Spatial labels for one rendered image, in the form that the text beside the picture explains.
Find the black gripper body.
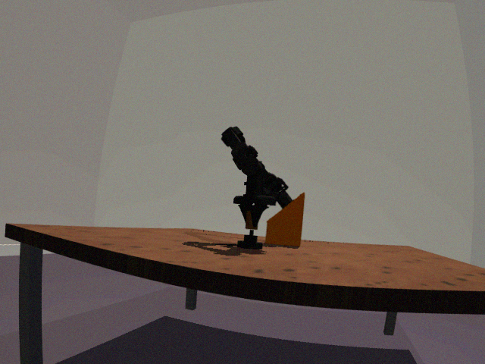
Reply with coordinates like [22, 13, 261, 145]
[233, 179, 277, 206]

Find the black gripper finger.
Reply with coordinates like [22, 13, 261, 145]
[238, 205, 250, 222]
[249, 205, 269, 227]

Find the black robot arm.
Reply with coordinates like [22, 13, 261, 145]
[221, 126, 293, 209]

